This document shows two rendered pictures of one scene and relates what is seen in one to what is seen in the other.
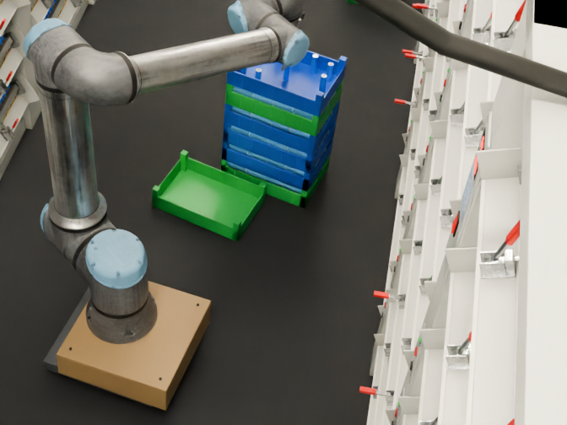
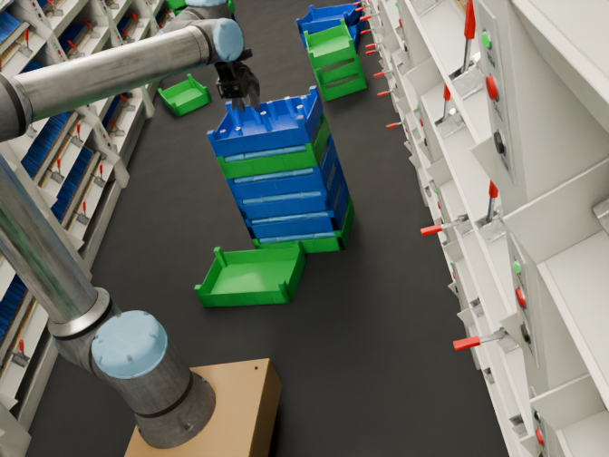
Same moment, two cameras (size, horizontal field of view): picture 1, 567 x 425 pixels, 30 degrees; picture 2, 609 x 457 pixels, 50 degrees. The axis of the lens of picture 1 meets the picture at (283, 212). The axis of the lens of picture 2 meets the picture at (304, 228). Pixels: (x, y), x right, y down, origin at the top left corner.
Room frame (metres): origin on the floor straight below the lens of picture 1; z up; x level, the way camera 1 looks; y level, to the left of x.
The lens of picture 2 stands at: (0.64, -0.14, 1.25)
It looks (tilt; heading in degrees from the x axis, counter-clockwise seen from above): 34 degrees down; 6
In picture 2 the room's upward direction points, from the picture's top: 20 degrees counter-clockwise
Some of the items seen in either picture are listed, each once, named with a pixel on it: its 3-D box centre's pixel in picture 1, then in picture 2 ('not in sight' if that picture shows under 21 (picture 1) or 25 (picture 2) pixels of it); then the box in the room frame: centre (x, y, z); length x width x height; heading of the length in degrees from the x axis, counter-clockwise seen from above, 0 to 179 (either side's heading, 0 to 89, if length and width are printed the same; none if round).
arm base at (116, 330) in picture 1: (121, 303); (169, 399); (1.67, 0.40, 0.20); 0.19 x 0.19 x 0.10
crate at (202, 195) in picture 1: (209, 195); (251, 273); (2.25, 0.24, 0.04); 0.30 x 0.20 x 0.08; 71
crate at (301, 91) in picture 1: (287, 70); (265, 121); (2.43, 0.05, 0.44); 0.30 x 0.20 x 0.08; 72
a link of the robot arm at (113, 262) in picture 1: (116, 269); (139, 359); (1.68, 0.41, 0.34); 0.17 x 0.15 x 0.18; 46
